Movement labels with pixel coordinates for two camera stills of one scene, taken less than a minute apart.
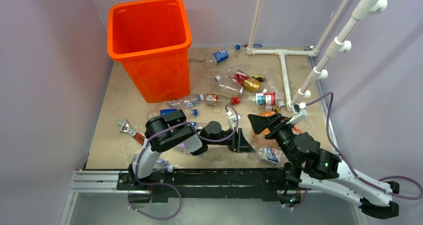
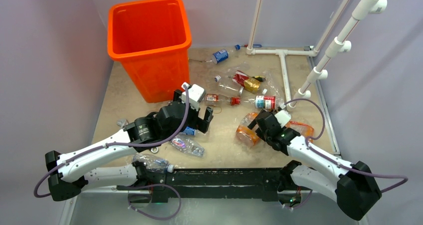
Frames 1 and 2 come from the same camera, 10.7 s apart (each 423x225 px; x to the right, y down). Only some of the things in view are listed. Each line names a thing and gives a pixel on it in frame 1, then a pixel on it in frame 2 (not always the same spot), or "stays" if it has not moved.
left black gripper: x=238 y=143 → x=201 y=124
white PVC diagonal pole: x=372 y=2 stays
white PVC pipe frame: x=283 y=52 stays
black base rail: x=268 y=183 stays
